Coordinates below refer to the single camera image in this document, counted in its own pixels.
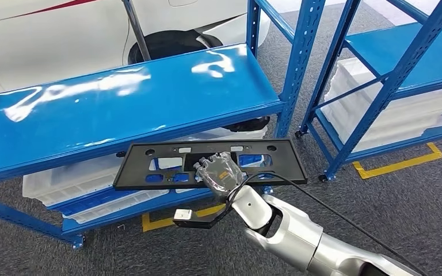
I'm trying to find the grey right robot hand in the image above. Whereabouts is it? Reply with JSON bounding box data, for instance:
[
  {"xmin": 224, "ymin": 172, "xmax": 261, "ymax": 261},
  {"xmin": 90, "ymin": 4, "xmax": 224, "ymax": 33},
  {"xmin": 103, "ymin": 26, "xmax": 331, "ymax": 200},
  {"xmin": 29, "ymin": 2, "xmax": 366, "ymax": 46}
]
[{"xmin": 193, "ymin": 151, "xmax": 246, "ymax": 199}]

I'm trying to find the white car body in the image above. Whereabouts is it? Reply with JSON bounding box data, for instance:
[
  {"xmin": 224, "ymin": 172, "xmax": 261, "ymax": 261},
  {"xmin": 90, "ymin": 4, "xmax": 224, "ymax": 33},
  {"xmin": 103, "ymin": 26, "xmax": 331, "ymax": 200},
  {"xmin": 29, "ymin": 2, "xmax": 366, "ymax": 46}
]
[{"xmin": 0, "ymin": 0, "xmax": 271, "ymax": 96}]

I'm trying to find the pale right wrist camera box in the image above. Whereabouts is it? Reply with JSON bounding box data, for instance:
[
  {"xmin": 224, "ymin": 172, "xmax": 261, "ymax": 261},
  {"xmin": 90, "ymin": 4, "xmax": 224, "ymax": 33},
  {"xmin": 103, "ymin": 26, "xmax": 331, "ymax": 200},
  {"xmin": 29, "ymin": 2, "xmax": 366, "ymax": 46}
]
[{"xmin": 173, "ymin": 208, "xmax": 192, "ymax": 221}]

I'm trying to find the large white plastic crate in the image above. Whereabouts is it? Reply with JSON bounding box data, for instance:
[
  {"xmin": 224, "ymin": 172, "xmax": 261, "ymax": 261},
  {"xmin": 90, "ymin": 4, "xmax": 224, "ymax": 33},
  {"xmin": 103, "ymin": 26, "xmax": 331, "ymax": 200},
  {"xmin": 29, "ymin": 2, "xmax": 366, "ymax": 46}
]
[{"xmin": 321, "ymin": 57, "xmax": 442, "ymax": 153}]

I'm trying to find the yellow floor tape mark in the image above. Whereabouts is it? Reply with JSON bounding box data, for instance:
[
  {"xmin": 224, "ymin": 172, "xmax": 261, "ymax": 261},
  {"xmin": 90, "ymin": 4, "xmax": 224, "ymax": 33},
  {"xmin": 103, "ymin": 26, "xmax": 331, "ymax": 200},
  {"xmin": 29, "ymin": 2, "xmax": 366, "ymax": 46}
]
[{"xmin": 352, "ymin": 141, "xmax": 442, "ymax": 181}]

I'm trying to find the black car wheel arch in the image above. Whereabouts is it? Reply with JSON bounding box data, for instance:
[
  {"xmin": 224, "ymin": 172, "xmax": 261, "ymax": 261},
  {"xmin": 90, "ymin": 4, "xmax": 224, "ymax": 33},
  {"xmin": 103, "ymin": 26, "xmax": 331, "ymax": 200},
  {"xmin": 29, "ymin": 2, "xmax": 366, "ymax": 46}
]
[{"xmin": 127, "ymin": 29, "xmax": 224, "ymax": 66}]

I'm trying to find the black camera bracket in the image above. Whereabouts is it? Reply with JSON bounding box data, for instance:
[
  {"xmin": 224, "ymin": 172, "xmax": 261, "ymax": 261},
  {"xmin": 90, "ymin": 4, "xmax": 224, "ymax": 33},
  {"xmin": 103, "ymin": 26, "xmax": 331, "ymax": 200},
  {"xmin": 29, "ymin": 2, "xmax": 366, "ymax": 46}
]
[{"xmin": 172, "ymin": 213, "xmax": 234, "ymax": 230}]

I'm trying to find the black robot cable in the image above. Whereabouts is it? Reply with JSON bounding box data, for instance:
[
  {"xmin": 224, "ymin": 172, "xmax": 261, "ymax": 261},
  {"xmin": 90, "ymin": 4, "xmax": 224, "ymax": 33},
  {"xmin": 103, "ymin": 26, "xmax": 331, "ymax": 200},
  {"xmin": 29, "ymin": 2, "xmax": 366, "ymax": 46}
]
[{"xmin": 226, "ymin": 172, "xmax": 429, "ymax": 276}]

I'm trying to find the blue metal shelf rack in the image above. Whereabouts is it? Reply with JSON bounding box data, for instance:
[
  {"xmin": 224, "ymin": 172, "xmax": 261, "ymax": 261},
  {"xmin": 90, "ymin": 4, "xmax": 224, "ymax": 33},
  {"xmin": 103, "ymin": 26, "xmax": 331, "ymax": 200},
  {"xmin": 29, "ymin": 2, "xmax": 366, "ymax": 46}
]
[
  {"xmin": 295, "ymin": 0, "xmax": 442, "ymax": 183},
  {"xmin": 0, "ymin": 0, "xmax": 326, "ymax": 250}
]

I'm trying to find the black plastic mounting plate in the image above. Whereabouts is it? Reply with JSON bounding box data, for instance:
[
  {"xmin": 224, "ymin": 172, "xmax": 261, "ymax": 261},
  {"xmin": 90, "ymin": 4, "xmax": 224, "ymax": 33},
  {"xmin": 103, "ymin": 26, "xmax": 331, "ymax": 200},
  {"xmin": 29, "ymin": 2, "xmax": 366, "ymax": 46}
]
[{"xmin": 113, "ymin": 138, "xmax": 308, "ymax": 191}]

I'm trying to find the grey metal pole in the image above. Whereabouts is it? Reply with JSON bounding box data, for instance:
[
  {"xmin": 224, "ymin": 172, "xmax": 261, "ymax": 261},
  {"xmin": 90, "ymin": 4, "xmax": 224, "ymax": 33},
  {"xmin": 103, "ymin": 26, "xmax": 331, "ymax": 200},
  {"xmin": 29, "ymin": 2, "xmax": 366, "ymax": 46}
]
[{"xmin": 121, "ymin": 0, "xmax": 152, "ymax": 62}]

